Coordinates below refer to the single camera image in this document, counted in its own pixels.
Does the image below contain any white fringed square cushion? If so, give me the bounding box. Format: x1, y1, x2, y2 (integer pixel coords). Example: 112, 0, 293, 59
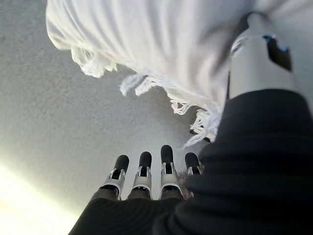
45, 0, 313, 149

